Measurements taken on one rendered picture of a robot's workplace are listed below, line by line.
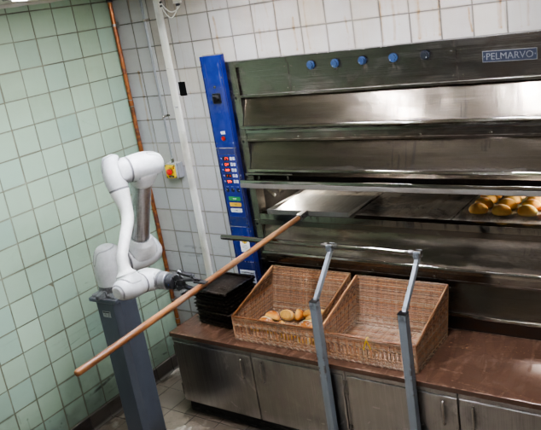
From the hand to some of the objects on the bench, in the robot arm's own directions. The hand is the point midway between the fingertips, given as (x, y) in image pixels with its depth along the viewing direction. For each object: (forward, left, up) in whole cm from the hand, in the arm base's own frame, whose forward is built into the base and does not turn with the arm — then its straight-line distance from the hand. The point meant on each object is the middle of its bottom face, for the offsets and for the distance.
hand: (201, 285), depth 331 cm
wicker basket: (+2, +74, -60) cm, 95 cm away
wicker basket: (+60, +69, -60) cm, 109 cm away
